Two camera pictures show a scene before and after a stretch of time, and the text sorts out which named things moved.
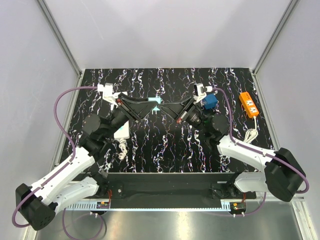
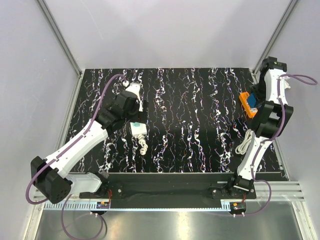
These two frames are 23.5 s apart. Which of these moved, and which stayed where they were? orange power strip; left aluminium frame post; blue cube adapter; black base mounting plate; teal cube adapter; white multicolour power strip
Moved: blue cube adapter; teal cube adapter; white multicolour power strip
Stayed: orange power strip; left aluminium frame post; black base mounting plate
